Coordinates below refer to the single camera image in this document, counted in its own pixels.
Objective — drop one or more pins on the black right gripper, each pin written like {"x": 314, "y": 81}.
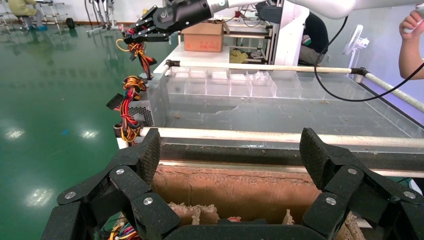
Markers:
{"x": 185, "y": 15}

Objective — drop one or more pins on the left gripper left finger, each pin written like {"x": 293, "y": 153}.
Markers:
{"x": 132, "y": 185}

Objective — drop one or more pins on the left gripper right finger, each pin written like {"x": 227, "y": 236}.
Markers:
{"x": 351, "y": 188}

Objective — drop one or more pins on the white handheld controller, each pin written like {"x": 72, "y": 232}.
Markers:
{"x": 420, "y": 23}

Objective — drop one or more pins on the bare person forearm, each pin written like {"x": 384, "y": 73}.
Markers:
{"x": 409, "y": 56}

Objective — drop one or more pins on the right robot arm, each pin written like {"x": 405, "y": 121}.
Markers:
{"x": 331, "y": 8}

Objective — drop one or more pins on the bare person hand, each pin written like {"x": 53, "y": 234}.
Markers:
{"x": 410, "y": 23}

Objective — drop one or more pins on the brown cardboard shipping box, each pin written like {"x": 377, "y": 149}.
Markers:
{"x": 203, "y": 38}

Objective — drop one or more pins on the white side table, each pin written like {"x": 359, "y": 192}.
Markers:
{"x": 198, "y": 59}

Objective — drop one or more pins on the grey power supply mesh side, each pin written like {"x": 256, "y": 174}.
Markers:
{"x": 142, "y": 111}

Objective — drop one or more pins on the black rubber wheel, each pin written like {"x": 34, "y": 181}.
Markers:
{"x": 70, "y": 23}

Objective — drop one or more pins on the yellow cloth bundle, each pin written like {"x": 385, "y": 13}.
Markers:
{"x": 238, "y": 57}

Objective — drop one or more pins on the clear acrylic tray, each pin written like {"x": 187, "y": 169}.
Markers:
{"x": 281, "y": 112}

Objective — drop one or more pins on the metal storage shelf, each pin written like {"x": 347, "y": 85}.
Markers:
{"x": 251, "y": 31}

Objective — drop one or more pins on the brown cardboard divider box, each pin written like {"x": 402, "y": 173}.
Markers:
{"x": 238, "y": 195}

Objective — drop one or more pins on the black device box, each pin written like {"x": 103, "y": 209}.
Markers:
{"x": 268, "y": 13}

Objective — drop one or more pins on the seated person yellow clothes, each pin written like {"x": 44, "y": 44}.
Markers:
{"x": 21, "y": 8}

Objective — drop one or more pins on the white robot column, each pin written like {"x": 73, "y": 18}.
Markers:
{"x": 291, "y": 33}

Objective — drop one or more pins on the white standing fan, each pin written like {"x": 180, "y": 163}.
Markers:
{"x": 352, "y": 41}

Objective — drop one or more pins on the seated person black shirt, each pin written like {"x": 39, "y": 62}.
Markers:
{"x": 314, "y": 33}

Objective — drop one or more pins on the metal frame stand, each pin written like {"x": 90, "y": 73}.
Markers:
{"x": 99, "y": 16}

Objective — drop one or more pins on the white pipe rail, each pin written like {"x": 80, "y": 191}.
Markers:
{"x": 397, "y": 92}
{"x": 265, "y": 67}
{"x": 281, "y": 136}

